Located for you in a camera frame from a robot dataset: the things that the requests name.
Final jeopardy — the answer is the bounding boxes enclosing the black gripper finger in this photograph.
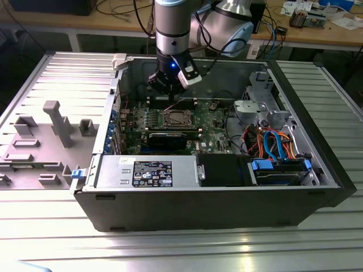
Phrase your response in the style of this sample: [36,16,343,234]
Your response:
[147,72,175,104]
[172,76,189,104]

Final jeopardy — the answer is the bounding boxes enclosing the thin wire locking lever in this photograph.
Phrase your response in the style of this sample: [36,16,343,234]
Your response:
[165,98,187,111]

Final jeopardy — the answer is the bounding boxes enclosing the metal socket cover frame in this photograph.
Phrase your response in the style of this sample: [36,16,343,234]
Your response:
[163,109,196,127]

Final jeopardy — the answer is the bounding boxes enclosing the CPU socket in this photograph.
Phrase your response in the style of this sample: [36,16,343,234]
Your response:
[162,109,197,128]

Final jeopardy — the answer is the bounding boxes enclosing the pale grey case latch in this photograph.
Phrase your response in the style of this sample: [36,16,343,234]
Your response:
[111,53,129,71]

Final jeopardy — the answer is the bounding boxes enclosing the black graphics card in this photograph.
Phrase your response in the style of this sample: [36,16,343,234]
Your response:
[146,130,188,151]

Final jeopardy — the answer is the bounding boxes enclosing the green motherboard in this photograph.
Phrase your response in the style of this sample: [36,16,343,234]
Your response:
[119,97,238,156]

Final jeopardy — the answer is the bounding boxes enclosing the silver metal drive cage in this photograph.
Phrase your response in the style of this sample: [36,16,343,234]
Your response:
[234,70,293,125]

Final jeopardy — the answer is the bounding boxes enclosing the white labelled strip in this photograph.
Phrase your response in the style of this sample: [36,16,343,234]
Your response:
[246,39,263,60]

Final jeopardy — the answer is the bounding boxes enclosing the silver power supply unit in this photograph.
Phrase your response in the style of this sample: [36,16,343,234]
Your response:
[95,154,199,189]

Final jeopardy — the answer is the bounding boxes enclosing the black upright device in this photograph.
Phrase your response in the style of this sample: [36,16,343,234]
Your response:
[251,0,267,34]

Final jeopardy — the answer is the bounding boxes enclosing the black open PC case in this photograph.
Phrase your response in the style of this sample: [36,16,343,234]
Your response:
[69,53,357,233]

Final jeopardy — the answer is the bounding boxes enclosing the hard disk in blue carrier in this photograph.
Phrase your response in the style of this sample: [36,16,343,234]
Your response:
[248,158,313,187]

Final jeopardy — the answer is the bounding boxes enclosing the large black box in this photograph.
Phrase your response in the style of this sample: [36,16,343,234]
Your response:
[8,0,92,16]

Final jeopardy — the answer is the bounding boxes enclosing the white paper sheets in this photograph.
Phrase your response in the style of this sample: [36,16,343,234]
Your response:
[280,1,301,15]
[330,15,363,31]

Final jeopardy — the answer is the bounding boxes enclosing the grey parts rack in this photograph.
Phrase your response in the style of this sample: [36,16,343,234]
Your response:
[0,100,99,190]

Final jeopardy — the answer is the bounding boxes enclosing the metal heat sink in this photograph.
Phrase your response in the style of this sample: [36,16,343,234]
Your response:
[289,7,306,29]

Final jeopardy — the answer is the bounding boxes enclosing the wooden desk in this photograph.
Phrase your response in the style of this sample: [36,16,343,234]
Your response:
[0,0,363,53]

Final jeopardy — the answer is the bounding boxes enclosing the loose electronics board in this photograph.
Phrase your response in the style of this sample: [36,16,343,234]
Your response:
[305,10,327,29]

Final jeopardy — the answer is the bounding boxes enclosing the blue box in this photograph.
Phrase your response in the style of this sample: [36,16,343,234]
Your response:
[317,0,355,10]

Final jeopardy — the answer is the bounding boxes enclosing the pale blue rounded object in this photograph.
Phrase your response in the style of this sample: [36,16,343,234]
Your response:
[17,260,54,272]

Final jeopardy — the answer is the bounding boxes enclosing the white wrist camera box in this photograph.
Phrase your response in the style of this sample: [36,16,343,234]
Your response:
[172,55,202,89]

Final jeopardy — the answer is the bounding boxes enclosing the hanging grey plug cable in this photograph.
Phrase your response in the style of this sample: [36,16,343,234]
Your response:
[145,11,158,55]

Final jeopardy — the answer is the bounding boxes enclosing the black camera cable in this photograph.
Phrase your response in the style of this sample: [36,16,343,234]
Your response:
[189,11,248,77]

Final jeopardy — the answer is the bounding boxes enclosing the blue flat wire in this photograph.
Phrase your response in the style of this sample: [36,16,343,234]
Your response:
[263,130,288,162]

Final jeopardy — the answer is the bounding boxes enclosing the orange wire bundle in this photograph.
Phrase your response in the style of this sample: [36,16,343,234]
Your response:
[245,127,297,159]

